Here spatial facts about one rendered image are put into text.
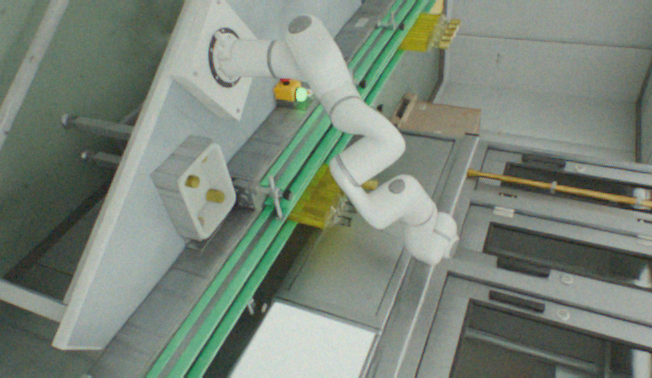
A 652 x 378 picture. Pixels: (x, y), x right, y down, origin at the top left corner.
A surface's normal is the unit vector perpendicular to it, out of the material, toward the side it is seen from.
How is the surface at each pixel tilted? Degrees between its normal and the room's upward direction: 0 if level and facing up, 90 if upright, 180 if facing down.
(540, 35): 90
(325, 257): 90
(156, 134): 0
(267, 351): 90
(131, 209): 0
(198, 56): 5
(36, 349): 90
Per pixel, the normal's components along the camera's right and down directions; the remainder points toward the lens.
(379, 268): -0.12, -0.73
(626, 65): -0.40, 0.65
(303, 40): -0.36, -0.44
